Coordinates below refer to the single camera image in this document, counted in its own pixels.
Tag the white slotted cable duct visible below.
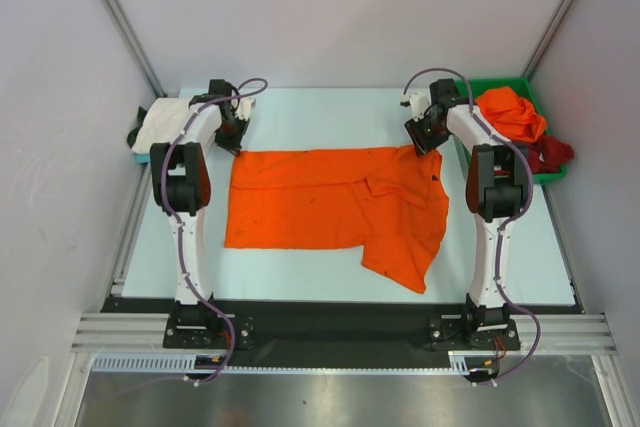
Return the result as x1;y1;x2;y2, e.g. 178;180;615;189
92;353;489;376

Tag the left aluminium side rail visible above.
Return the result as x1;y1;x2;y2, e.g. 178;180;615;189
106;164;152;296

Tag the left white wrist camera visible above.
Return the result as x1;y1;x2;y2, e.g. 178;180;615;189
235;97;256;121

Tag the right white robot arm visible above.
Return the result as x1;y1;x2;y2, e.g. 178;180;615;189
400;79;533;348

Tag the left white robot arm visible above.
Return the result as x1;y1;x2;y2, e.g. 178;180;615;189
149;79;255;347

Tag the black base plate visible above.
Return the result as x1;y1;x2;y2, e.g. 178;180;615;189
162;316;254;350
428;317;521;352

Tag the dark red t shirt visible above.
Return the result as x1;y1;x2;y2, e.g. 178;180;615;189
526;134;575;174

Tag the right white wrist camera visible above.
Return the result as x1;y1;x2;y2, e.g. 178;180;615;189
400;92;430;117

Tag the folded light blue t shirt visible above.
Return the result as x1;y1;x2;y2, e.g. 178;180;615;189
134;154;150;164

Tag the folded white t shirt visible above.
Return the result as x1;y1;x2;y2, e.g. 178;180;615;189
131;98;190;155

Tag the aluminium corner post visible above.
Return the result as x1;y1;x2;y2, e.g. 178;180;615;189
100;0;167;97
521;0;577;82

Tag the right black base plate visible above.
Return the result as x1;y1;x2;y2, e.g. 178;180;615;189
428;317;521;352

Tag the aluminium front rail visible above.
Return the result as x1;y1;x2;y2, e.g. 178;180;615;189
71;313;617;355

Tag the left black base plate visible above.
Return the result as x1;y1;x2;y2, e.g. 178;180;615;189
162;316;254;350

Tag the green plastic bin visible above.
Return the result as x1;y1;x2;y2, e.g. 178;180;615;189
469;77;567;185

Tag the right aluminium corner post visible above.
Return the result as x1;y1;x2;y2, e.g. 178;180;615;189
521;0;577;82

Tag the left aluminium corner post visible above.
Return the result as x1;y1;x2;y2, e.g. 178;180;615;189
100;0;167;97

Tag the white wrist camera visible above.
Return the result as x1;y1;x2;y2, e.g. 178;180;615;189
400;92;430;117
235;97;256;121

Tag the orange t shirt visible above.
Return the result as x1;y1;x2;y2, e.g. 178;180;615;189
476;87;547;144
224;145;450;294

